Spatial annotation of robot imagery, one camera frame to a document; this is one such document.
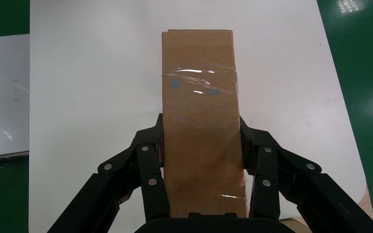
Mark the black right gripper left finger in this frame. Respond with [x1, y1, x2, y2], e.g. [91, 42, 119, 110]
[46, 113, 171, 233]

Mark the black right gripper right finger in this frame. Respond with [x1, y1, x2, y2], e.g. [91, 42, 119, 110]
[239, 116, 373, 233]

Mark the small taped cardboard box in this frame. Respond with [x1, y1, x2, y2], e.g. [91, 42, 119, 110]
[161, 29, 249, 219]

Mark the grey flat panel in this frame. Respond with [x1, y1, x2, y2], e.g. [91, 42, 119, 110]
[0, 33, 31, 160]

